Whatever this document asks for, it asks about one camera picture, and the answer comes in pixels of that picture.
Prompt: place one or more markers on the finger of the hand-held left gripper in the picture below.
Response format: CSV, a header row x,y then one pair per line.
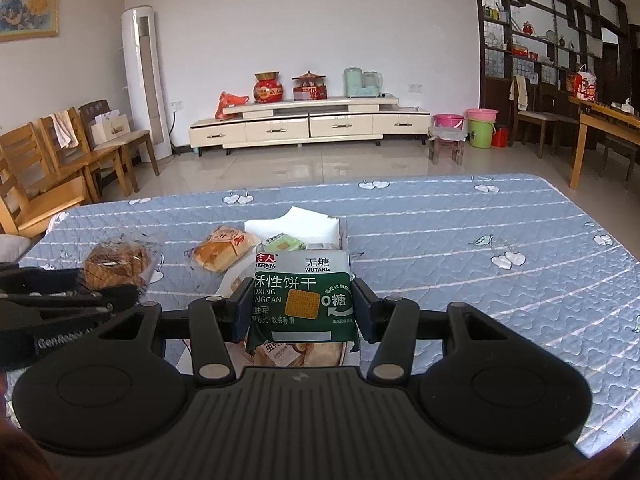
x,y
90,300
40,279

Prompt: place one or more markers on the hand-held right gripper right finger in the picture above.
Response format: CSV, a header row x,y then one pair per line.
x,y
362,310

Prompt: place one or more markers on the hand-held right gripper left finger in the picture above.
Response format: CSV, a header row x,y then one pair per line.
x,y
246,310

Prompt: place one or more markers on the brown cookie packet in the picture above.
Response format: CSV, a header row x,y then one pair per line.
x,y
117,262

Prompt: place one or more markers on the green cracker packet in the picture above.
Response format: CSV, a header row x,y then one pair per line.
x,y
300,295

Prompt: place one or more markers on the bread bag with round label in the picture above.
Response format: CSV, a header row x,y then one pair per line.
x,y
222,250

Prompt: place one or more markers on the light green snack packet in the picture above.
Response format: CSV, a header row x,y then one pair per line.
x,y
282,245

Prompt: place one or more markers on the white towel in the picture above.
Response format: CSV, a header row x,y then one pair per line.
x,y
62,127

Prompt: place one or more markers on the dark wooden chair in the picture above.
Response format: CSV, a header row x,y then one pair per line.
x,y
135,140

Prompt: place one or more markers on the small wooden stool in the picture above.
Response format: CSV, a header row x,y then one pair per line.
x,y
447,145

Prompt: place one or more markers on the cream TV cabinet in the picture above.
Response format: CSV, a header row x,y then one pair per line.
x,y
310,122

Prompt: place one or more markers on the red plastic bag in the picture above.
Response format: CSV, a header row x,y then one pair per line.
x,y
230,105

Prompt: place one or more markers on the pink basin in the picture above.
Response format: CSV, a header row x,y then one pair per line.
x,y
448,120

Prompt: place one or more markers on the green bucket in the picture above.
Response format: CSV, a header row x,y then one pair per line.
x,y
481,127

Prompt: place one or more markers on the red bucket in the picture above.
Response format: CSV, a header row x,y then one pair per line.
x,y
500,137

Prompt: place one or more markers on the red round jar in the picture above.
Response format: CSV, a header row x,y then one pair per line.
x,y
268,87

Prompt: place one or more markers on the white standing air conditioner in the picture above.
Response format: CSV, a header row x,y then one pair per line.
x,y
142,80

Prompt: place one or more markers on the mint green kitchen appliance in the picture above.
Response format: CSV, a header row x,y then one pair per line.
x,y
353,82

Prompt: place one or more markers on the red pavilion gift box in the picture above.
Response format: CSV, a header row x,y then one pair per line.
x,y
309,87

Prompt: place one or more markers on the dark dining chair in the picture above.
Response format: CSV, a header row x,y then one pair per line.
x,y
540,116

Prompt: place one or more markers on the cream cloth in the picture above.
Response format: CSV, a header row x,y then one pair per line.
x,y
520,92

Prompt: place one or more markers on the wooden dining table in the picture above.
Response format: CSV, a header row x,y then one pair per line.
x,y
605,120

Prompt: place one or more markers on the red gift bag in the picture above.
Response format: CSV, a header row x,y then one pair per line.
x,y
585,85

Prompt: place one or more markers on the tissue box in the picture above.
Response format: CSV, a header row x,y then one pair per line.
x,y
625,106

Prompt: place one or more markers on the dark wooden display shelf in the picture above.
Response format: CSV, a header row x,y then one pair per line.
x,y
550,35

